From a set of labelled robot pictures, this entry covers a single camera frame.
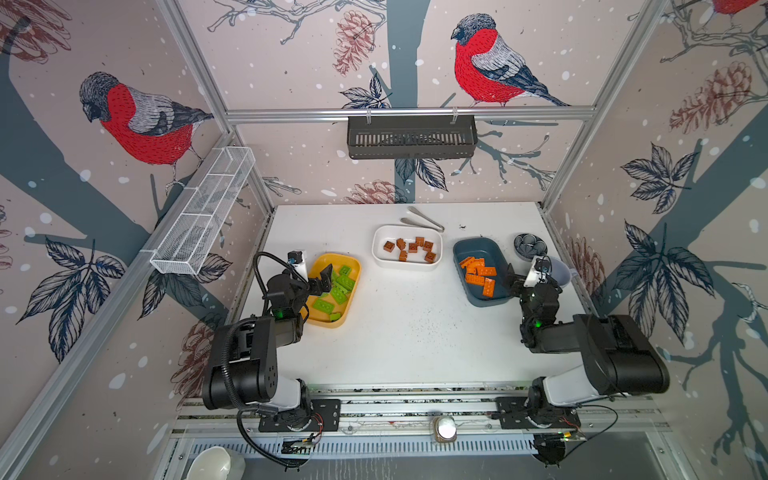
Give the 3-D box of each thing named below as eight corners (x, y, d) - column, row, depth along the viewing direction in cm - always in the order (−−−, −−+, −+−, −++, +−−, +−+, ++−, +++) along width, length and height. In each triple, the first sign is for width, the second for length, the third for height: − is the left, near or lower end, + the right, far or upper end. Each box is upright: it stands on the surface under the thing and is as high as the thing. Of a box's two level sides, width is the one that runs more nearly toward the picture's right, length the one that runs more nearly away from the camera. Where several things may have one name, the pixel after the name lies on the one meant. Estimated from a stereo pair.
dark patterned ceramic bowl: (514, 261, 106) (519, 253, 102) (508, 242, 112) (512, 233, 107) (544, 261, 106) (550, 253, 102) (536, 242, 112) (541, 233, 107)
